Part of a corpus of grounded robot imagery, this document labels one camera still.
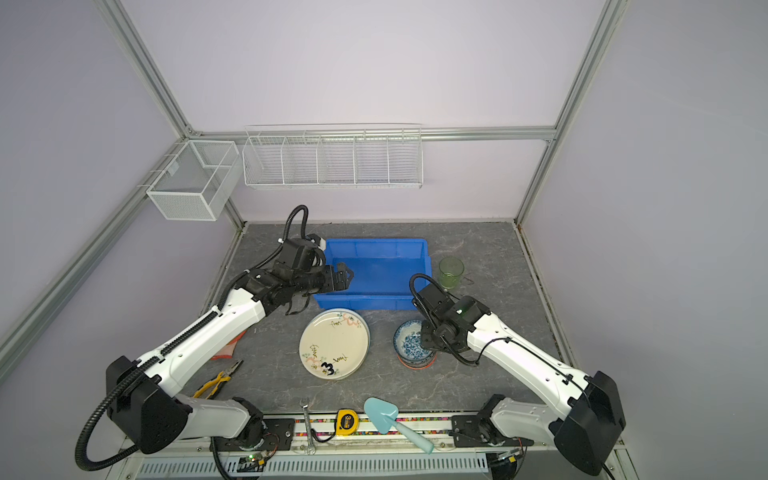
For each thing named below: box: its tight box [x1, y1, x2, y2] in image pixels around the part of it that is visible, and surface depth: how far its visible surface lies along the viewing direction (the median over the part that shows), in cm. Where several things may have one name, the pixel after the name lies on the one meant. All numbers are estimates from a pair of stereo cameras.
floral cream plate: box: [299, 308, 371, 381], surface depth 87 cm
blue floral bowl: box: [393, 319, 435, 364], surface depth 82 cm
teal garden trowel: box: [364, 397, 435, 454], surface depth 78 cm
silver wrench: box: [300, 398, 316, 455], surface depth 75 cm
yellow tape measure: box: [336, 408, 359, 437], surface depth 76 cm
